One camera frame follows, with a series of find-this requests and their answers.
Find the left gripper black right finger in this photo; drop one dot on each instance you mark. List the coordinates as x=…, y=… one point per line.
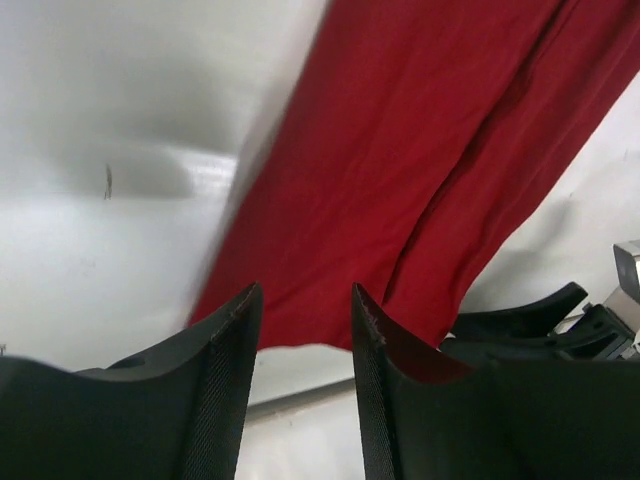
x=424, y=415

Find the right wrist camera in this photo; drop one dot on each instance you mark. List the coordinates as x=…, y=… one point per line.
x=624, y=300

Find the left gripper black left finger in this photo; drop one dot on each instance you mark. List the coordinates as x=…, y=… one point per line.
x=175, y=410

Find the dark red t-shirt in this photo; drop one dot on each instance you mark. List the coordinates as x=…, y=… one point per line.
x=420, y=136

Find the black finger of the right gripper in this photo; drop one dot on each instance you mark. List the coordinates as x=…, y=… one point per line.
x=528, y=332

